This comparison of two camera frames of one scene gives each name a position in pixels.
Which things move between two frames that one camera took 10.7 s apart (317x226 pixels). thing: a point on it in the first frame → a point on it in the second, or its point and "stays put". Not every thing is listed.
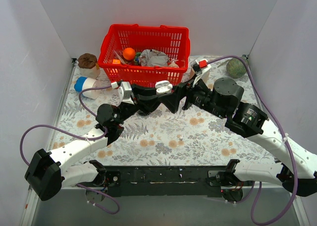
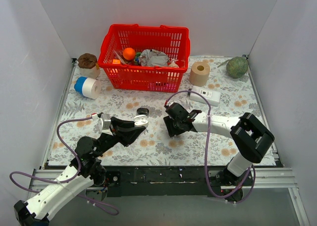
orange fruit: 129,53 stays put
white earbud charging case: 163,86 → 140,120
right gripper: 187,94 → 174,123
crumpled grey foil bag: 149,57 stays put
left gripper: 136,98 → 115,131
